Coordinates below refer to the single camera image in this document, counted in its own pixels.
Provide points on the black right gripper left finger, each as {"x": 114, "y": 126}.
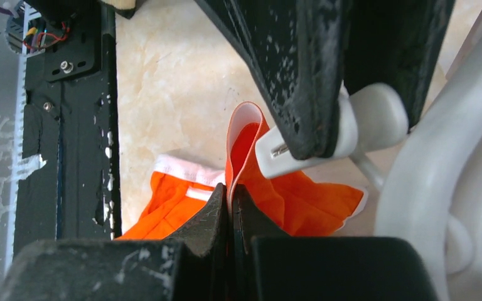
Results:
{"x": 187, "y": 265}

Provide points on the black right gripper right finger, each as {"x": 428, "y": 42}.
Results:
{"x": 269, "y": 264}

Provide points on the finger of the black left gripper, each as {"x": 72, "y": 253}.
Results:
{"x": 294, "y": 51}
{"x": 396, "y": 43}

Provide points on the orange underwear white trim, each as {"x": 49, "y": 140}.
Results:
{"x": 294, "y": 202}

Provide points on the white plastic clip hanger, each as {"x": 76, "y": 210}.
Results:
{"x": 430, "y": 180}

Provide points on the black floral blanket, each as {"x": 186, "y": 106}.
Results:
{"x": 62, "y": 10}

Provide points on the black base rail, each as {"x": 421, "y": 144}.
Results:
{"x": 65, "y": 181}

